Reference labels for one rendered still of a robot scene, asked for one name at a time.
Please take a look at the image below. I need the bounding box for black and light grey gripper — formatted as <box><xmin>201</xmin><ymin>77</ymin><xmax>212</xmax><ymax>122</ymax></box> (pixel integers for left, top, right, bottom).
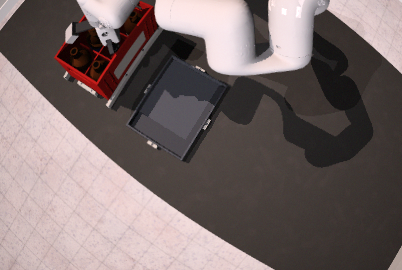
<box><xmin>93</xmin><ymin>26</ymin><xmax>120</xmax><ymax>55</ymax></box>

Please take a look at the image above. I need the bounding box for brown round bottle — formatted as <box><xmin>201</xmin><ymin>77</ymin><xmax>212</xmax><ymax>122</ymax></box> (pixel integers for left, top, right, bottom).
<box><xmin>90</xmin><ymin>60</ymin><xmax>109</xmax><ymax>82</ymax></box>

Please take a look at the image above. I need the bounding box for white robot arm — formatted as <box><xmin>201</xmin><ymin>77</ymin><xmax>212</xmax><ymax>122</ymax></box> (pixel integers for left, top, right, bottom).
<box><xmin>65</xmin><ymin>0</ymin><xmax>330</xmax><ymax>76</ymax></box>

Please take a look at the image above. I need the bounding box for brown bottle with blue band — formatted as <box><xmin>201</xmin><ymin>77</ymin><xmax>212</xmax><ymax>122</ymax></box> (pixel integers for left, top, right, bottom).
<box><xmin>86</xmin><ymin>28</ymin><xmax>103</xmax><ymax>52</ymax></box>

